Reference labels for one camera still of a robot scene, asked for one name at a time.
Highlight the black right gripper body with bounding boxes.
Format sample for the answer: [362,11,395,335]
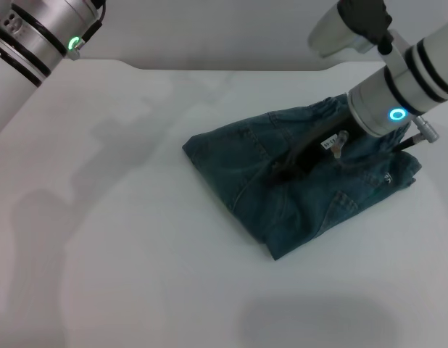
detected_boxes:
[289,112,366,174]

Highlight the blue denim shorts with print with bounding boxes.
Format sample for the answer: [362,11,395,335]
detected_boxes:
[181,93,423,262]

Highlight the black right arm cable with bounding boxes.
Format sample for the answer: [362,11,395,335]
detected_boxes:
[392,115,440,154]

